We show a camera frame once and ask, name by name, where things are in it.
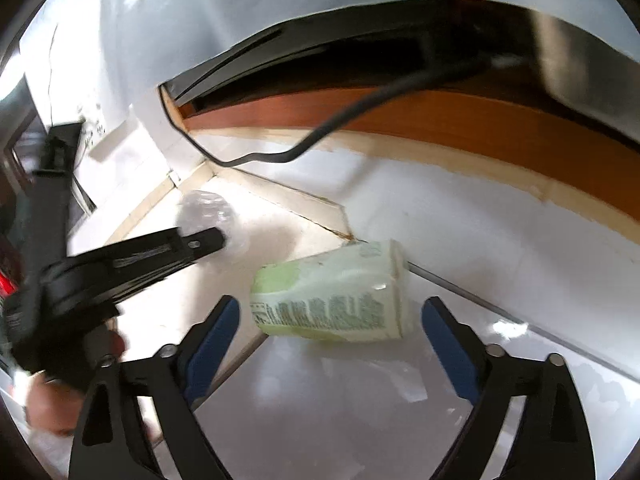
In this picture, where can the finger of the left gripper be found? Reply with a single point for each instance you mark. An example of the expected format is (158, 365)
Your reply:
(150, 254)

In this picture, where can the green white package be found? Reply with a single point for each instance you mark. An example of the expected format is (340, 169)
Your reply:
(355, 293)

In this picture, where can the crumpled clear plastic bag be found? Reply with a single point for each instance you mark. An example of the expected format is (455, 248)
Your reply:
(201, 210)

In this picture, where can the person left hand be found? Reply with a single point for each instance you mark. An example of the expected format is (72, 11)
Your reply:
(53, 406)

